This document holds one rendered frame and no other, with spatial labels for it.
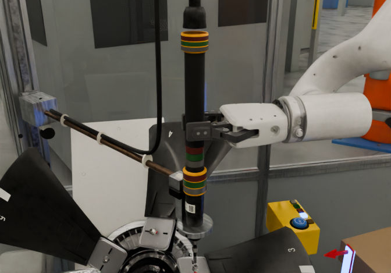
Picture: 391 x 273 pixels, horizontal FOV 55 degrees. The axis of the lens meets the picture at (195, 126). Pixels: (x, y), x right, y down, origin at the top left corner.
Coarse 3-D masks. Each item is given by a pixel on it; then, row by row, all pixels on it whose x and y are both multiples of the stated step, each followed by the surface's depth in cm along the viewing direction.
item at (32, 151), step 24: (24, 168) 74; (48, 168) 73; (24, 192) 74; (48, 192) 73; (24, 216) 75; (48, 216) 74; (72, 216) 73; (0, 240) 78; (24, 240) 77; (48, 240) 76; (72, 240) 75; (96, 240) 73
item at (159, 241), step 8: (144, 224) 81; (152, 224) 80; (160, 224) 78; (168, 224) 77; (144, 232) 80; (160, 232) 77; (168, 232) 76; (144, 240) 79; (152, 240) 78; (160, 240) 76; (168, 240) 75; (152, 248) 76; (160, 248) 75
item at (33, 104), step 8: (24, 96) 109; (32, 96) 109; (40, 96) 109; (48, 96) 109; (24, 104) 106; (32, 104) 103; (40, 104) 104; (48, 104) 106; (56, 104) 108; (24, 112) 108; (32, 112) 104; (40, 112) 105; (32, 120) 106; (40, 120) 105; (48, 120) 107; (56, 120) 109
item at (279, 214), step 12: (276, 204) 120; (288, 204) 120; (276, 216) 114; (288, 216) 114; (300, 216) 114; (276, 228) 115; (300, 228) 108; (312, 228) 108; (300, 240) 108; (312, 240) 109; (312, 252) 111
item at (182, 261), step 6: (180, 258) 80; (186, 258) 80; (192, 258) 80; (198, 258) 81; (204, 258) 81; (180, 264) 78; (186, 264) 79; (192, 264) 79; (198, 264) 79; (204, 264) 79; (180, 270) 76; (186, 270) 77; (192, 270) 77; (198, 270) 77; (204, 270) 78
